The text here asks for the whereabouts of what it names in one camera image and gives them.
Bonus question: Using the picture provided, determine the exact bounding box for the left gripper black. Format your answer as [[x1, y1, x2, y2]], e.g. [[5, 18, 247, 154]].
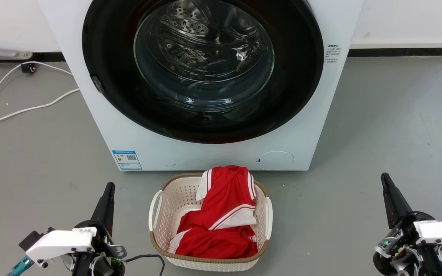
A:
[[71, 182, 127, 276]]

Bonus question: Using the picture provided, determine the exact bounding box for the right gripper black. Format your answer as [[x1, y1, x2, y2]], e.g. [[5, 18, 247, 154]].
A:
[[373, 172, 441, 276]]

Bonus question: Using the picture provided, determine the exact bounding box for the white front-load washing machine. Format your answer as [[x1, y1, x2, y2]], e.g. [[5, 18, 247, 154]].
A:
[[39, 0, 363, 171]]

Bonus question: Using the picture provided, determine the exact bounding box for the black round glass washer door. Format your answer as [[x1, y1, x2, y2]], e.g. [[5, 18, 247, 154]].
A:
[[82, 0, 324, 145]]

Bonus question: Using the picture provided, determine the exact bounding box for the blue energy label sticker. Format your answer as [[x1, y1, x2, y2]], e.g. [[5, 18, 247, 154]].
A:
[[112, 150, 143, 170]]

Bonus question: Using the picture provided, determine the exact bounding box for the beige plastic laundry basket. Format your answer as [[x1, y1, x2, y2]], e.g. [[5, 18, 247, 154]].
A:
[[148, 172, 274, 272]]

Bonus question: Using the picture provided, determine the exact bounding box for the red and white garment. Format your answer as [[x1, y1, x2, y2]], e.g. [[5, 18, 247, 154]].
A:
[[168, 165, 259, 260]]

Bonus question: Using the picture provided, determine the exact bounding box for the round white filter cover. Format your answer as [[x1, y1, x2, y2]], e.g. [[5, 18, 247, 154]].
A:
[[256, 151, 295, 171]]

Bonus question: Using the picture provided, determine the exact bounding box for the perforated steel washer drum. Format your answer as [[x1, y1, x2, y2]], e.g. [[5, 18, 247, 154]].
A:
[[159, 0, 264, 74]]

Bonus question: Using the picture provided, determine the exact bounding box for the thin black cable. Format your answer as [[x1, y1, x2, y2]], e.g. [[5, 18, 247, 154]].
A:
[[124, 254, 166, 276]]

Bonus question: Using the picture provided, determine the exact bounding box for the teal cable connector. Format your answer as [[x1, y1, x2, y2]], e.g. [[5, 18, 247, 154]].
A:
[[7, 256, 35, 276]]

